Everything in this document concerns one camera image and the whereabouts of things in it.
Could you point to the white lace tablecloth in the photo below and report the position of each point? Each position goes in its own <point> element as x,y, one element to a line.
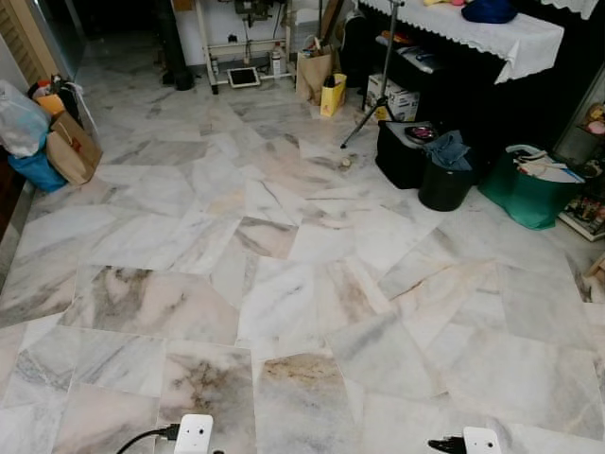
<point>482,36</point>

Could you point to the white cardboard box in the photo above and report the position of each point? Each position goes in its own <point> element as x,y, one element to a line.
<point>399,99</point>

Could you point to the dark blue bag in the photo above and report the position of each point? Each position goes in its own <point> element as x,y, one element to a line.
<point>489,9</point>

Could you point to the dark glass display cabinet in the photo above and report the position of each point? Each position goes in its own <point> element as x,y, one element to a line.
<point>588,180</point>

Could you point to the white sewing machine table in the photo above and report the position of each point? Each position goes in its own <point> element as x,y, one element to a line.
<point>241,45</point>

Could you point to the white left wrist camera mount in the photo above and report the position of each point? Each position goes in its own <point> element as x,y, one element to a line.
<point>194,433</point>

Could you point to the green shopping bag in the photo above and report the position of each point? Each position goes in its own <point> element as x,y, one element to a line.
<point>529,197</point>

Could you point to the blue plastic bag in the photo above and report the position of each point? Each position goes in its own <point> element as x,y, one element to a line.
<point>38,172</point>

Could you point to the black tripod stand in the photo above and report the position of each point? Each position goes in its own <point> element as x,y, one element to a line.
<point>386,66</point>

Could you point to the blue denim cloth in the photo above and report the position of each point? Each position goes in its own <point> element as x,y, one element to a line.
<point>449,149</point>

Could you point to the black round bin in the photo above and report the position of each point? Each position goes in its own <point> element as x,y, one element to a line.
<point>444,187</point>

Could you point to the white plastic bag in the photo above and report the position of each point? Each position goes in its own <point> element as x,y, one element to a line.
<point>21,121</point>

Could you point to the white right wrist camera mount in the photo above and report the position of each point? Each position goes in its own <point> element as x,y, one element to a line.
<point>481,442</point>

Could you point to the wide brown paper bag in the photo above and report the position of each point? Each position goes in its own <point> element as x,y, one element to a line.
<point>74,149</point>

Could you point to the tall brown paper bag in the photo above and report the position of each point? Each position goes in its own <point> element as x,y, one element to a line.
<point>312,76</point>

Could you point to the black storage box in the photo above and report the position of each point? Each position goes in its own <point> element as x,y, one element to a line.
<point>399,159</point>

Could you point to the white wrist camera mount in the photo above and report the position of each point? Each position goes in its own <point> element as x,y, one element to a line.
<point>194,433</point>
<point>481,442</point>

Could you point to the yellow paper bag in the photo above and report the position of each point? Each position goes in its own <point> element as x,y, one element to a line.
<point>332,96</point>

